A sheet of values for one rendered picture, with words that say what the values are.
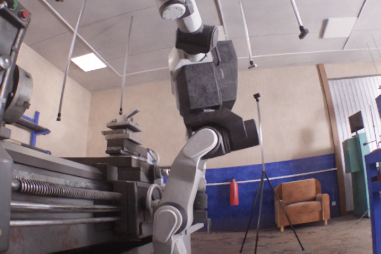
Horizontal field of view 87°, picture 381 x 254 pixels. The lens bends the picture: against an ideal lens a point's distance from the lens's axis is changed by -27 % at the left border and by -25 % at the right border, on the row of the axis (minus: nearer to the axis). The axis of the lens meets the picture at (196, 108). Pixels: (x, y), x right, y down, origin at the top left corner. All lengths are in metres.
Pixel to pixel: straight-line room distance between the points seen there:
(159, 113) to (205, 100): 4.83
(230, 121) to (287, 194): 3.88
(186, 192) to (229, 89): 0.45
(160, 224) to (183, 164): 0.26
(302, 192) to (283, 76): 2.56
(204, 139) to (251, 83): 4.76
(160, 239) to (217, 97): 0.61
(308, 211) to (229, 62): 3.70
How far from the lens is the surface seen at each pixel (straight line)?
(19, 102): 1.07
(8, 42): 0.87
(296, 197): 4.86
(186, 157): 1.00
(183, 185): 1.02
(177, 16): 0.80
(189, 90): 1.04
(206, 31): 1.00
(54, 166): 1.00
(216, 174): 5.27
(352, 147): 4.79
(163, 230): 1.00
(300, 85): 5.78
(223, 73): 1.10
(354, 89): 6.15
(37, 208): 0.85
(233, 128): 1.02
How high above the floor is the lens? 0.71
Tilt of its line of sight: 20 degrees up
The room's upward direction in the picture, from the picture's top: 2 degrees counter-clockwise
